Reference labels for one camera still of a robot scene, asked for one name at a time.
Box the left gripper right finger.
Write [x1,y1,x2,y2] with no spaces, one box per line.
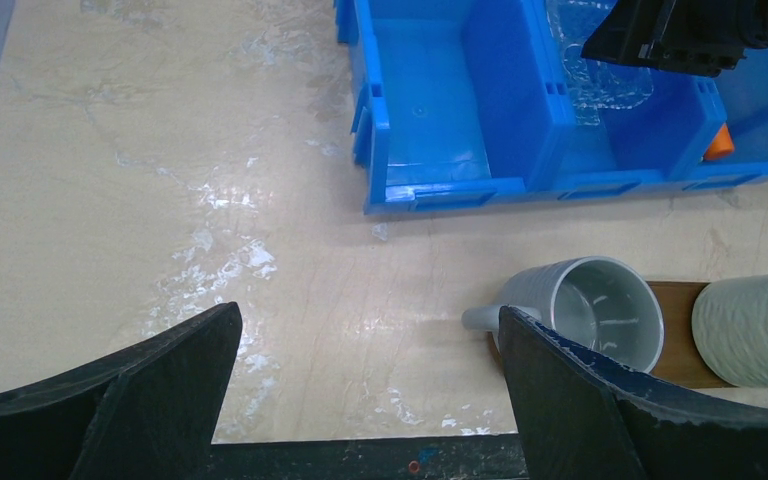
[498,306,768,479]

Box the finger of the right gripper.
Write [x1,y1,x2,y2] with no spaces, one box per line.
[581,0,663,67]

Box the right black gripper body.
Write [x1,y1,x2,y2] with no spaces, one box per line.
[638,1,749,77]

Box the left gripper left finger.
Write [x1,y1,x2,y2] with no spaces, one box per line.
[0,302,243,479]

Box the clear acrylic holder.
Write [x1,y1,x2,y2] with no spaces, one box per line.
[544,0,653,126]

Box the brown oval wooden tray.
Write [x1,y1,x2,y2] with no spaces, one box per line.
[486,280,733,391]

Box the orange toothpaste tube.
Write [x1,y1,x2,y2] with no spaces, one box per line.
[703,124,735,161]

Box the grey ceramic mug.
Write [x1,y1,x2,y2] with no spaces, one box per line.
[461,256,665,373]

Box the blue plastic bin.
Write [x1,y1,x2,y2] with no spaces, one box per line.
[334,1,768,214]

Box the pale green ceramic mug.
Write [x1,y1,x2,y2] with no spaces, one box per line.
[691,275,768,390]

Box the black aluminium base frame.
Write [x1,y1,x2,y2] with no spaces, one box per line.
[194,434,529,479]

